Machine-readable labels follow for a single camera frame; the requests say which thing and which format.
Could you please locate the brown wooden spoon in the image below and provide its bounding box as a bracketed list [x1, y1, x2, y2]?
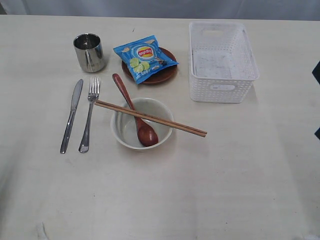
[112, 73, 159, 147]

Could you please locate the clear glass bowl with flowers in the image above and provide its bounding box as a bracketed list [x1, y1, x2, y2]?
[110, 97, 174, 151]

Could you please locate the brown round plate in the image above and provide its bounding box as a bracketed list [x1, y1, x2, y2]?
[121, 50, 178, 85]

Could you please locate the blue chips bag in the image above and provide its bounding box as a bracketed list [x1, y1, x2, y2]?
[113, 35, 179, 85]

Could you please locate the silver fork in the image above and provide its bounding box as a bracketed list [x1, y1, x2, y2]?
[78, 76, 100, 153]

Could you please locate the white perforated plastic basket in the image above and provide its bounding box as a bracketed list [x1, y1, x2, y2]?
[188, 21, 259, 104]

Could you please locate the silver table knife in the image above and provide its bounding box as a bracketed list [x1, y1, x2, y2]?
[60, 79, 84, 154]

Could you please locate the metal cup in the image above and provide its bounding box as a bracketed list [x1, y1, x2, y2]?
[73, 33, 106, 73]

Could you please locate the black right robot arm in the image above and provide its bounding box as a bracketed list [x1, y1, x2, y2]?
[312, 61, 320, 140]

